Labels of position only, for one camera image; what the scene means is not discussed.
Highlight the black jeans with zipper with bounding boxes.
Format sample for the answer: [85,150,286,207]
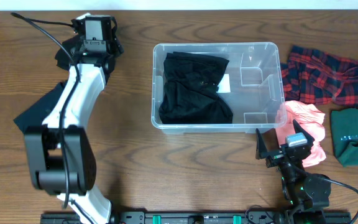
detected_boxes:
[158,52,233,124]

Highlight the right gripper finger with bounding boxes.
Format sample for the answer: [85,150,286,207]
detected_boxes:
[293,119,314,143]
[255,129,268,160]

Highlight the red plaid flannel shirt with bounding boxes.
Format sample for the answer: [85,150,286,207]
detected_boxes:
[281,46,358,107]

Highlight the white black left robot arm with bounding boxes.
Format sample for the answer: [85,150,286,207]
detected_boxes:
[24,39,124,223]

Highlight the pink folded garment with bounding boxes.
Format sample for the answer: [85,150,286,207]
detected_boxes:
[275,100,326,167]

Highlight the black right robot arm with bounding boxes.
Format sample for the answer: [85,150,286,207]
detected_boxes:
[255,120,331,224]

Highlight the clear plastic storage bin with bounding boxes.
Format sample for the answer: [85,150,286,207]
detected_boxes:
[151,42,287,134]

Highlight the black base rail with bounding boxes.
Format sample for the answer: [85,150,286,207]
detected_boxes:
[40,210,352,224]

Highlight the green folded garment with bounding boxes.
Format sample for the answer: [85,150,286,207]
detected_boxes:
[330,108,358,167]

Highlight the dark garment with tape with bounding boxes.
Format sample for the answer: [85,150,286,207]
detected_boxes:
[13,81,67,133]

